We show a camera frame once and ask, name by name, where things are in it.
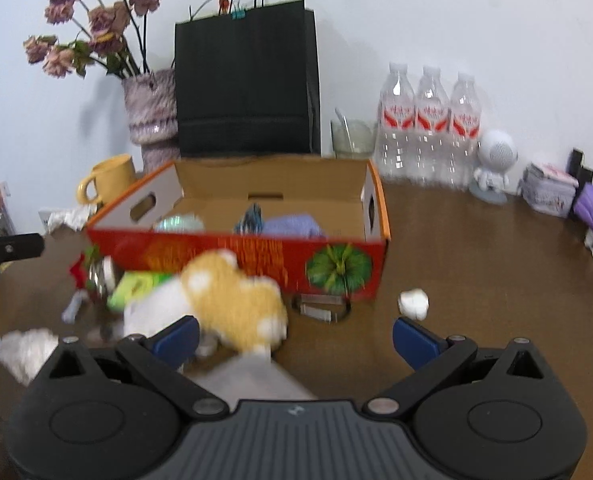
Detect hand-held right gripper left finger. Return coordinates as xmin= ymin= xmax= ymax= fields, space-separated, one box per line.
xmin=39 ymin=316 xmax=230 ymax=418

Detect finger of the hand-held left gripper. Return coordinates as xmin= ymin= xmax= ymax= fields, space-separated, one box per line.
xmin=0 ymin=232 xmax=45 ymax=267

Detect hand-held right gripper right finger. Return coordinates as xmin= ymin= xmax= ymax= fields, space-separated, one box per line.
xmin=364 ymin=316 xmax=547 ymax=418

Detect green tissue packet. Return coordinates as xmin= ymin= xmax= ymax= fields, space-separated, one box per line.
xmin=107 ymin=271 xmax=170 ymax=311

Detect red artificial rose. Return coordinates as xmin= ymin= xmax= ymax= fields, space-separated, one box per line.
xmin=69 ymin=245 xmax=122 ymax=306

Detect red cardboard box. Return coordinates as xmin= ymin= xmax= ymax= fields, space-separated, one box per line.
xmin=85 ymin=157 xmax=392 ymax=303

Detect small crumpled white paper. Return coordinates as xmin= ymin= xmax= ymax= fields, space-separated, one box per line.
xmin=398 ymin=289 xmax=430 ymax=320

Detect small white tube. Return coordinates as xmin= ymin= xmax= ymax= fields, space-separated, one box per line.
xmin=61 ymin=292 xmax=84 ymax=323

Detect grey paper sheet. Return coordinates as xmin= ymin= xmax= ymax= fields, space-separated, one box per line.
xmin=184 ymin=352 xmax=317 ymax=403

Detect black metal clip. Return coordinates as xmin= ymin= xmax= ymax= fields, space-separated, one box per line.
xmin=291 ymin=292 xmax=352 ymax=323

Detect shiny foil bag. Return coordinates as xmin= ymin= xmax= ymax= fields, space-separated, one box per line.
xmin=154 ymin=214 xmax=204 ymax=233

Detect yellow mug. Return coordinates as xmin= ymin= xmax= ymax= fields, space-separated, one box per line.
xmin=77 ymin=155 xmax=137 ymax=206

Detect purple mottled ceramic vase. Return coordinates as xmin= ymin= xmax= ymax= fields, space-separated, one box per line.
xmin=122 ymin=69 xmax=181 ymax=173

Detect white robot figurine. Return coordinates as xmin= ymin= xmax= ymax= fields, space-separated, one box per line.
xmin=469 ymin=130 xmax=520 ymax=205

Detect glass bowl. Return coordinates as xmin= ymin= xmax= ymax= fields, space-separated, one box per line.
xmin=331 ymin=119 xmax=377 ymax=158

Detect clear water bottle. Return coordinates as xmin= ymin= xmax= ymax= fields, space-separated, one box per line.
xmin=414 ymin=65 xmax=452 ymax=186
xmin=447 ymin=72 xmax=482 ymax=188
xmin=377 ymin=62 xmax=417 ymax=181

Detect black stand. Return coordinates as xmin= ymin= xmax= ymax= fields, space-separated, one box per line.
xmin=569 ymin=147 xmax=593 ymax=196

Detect dried pink flowers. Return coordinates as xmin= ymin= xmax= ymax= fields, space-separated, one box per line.
xmin=24 ymin=0 xmax=163 ymax=81

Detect black paper bag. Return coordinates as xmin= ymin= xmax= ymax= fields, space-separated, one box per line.
xmin=174 ymin=0 xmax=322 ymax=158

